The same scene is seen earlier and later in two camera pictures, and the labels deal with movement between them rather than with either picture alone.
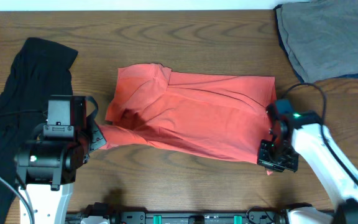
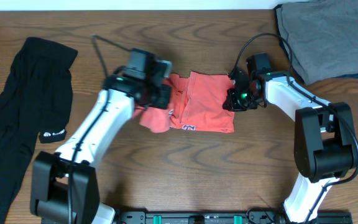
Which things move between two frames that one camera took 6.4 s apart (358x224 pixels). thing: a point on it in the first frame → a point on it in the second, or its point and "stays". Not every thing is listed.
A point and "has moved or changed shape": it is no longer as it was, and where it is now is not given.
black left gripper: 96,135 → 161,96
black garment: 39,68 stays
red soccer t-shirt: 224,117 has moved or changed shape
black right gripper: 263,158 → 231,103
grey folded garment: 330,38 stays
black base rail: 255,214 stays
